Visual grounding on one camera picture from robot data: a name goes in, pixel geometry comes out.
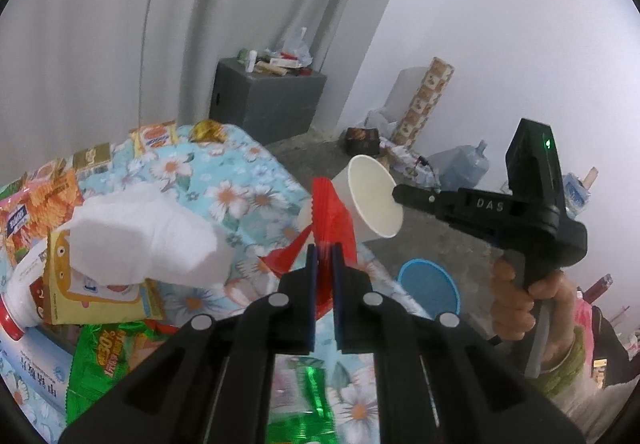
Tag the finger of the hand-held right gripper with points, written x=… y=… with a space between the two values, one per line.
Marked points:
x=420 y=199

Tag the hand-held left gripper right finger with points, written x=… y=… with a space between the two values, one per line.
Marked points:
x=338 y=289

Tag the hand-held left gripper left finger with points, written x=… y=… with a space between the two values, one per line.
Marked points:
x=311 y=289

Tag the white paper cup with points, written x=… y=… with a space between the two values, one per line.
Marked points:
x=372 y=194

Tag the red plastic wrapper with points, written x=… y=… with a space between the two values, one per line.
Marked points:
x=330 y=214

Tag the blue plastic bin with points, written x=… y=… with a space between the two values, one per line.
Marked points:
x=430 y=284

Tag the shiny green foil packet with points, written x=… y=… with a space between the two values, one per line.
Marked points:
x=305 y=399

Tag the green snack packet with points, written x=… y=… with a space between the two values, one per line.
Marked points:
x=100 y=354

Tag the person's right forearm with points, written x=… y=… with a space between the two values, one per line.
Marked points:
x=570 y=364

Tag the person's right hand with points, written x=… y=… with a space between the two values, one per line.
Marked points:
x=507 y=304

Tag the white bottle blue label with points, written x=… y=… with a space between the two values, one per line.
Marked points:
x=575 y=196

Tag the blue water jug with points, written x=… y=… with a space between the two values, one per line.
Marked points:
x=460 y=169

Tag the dark cardboard box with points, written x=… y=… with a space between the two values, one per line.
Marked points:
x=362 y=140

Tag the crumpled plastic bag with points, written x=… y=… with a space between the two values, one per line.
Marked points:
x=382 y=121

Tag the patterned paper roll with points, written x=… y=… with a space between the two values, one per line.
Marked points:
x=425 y=99

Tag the floral blue tablecloth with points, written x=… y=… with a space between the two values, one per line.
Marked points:
x=240 y=164

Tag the grey cabinet box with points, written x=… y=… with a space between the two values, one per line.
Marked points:
x=270 y=109

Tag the white paper tissue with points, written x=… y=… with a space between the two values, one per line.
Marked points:
x=140 y=234

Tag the gold foil wrapper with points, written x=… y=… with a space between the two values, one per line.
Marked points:
x=207 y=131

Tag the red and white box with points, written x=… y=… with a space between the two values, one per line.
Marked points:
x=287 y=59

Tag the small white bottle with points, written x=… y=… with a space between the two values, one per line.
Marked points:
x=251 y=63

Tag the yellow snack packet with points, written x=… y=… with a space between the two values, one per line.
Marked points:
x=155 y=136

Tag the small green bottle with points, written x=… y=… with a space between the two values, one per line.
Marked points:
x=243 y=56

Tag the yellow cartoon box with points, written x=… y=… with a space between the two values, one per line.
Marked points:
x=65 y=304

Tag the gold and green packet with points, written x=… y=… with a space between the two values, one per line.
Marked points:
x=92 y=158

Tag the orange snack packet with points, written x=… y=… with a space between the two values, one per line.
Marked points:
x=50 y=204

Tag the white bottle with red cap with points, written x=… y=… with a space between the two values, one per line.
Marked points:
x=22 y=279

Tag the blue and white box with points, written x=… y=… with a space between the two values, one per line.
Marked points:
x=30 y=369

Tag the white curtain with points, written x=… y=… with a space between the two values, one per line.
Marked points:
x=100 y=24

